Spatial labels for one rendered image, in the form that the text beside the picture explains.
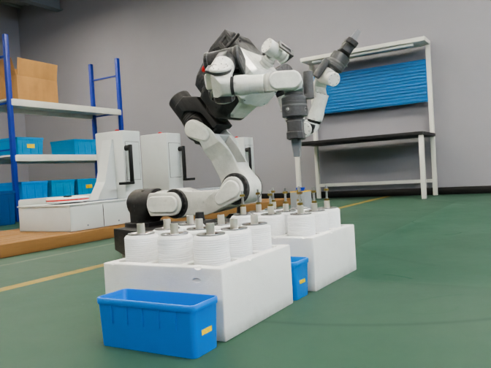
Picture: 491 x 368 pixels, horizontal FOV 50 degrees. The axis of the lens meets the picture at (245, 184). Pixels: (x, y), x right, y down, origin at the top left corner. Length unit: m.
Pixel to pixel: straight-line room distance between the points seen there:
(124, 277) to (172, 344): 0.30
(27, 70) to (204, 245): 5.89
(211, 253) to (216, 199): 1.02
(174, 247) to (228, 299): 0.21
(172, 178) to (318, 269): 2.98
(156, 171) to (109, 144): 0.61
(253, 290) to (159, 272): 0.25
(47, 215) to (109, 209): 0.44
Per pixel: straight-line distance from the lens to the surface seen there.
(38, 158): 6.89
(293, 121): 1.80
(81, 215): 3.80
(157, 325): 1.26
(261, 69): 2.27
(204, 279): 1.31
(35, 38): 11.42
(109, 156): 4.23
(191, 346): 1.22
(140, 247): 1.47
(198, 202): 2.45
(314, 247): 1.76
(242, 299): 1.37
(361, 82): 7.08
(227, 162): 2.35
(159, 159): 4.65
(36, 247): 3.47
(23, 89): 6.98
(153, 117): 9.02
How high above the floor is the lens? 0.40
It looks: 1 degrees down
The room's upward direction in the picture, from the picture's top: 3 degrees counter-clockwise
